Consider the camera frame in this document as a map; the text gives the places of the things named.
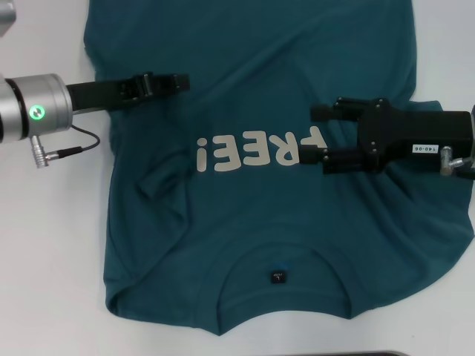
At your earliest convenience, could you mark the teal t-shirt with white print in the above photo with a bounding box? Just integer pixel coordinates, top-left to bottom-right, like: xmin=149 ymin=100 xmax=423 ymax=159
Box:
xmin=83 ymin=0 xmax=475 ymax=326

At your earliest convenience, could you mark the right arm cable with plug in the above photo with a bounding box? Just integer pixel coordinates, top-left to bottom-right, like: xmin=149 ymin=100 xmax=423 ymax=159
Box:
xmin=439 ymin=145 xmax=475 ymax=181

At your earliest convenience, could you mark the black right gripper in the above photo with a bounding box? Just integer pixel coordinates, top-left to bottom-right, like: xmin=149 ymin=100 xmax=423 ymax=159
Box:
xmin=298 ymin=96 xmax=474 ymax=176

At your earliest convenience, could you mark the left arm cable with plug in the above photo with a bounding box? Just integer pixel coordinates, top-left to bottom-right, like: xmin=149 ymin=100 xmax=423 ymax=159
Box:
xmin=30 ymin=124 xmax=101 ymax=170

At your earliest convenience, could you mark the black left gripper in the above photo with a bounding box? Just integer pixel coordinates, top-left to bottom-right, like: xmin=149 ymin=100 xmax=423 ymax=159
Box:
xmin=65 ymin=73 xmax=191 ymax=113

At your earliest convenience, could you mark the arm cable with plug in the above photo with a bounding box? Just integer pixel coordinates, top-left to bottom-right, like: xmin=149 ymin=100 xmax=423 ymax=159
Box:
xmin=30 ymin=124 xmax=101 ymax=170
xmin=439 ymin=145 xmax=475 ymax=181

